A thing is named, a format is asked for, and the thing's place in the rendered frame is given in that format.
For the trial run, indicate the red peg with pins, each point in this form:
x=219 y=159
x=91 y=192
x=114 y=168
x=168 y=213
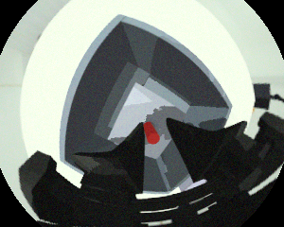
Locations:
x=151 y=133

